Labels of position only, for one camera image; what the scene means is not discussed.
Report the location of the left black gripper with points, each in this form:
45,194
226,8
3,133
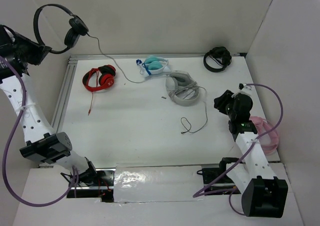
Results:
41,51

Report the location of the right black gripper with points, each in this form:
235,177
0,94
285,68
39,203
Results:
219,102

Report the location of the black wired headphones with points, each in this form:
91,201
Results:
78,28

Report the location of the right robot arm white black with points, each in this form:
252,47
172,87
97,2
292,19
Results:
263,194

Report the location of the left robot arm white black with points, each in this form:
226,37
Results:
43,143

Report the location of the black headphones far corner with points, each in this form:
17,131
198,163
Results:
219,55

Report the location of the grey white headphones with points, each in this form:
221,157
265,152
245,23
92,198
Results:
182,89

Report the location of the pink headphones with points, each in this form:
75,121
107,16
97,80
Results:
263,125

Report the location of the teal white cat-ear headphones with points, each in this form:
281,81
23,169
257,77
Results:
153,65

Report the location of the red black headphones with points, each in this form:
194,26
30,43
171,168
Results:
104,79

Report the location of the white foil sheet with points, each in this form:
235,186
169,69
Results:
156,184

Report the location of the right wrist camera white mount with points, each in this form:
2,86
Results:
243,89

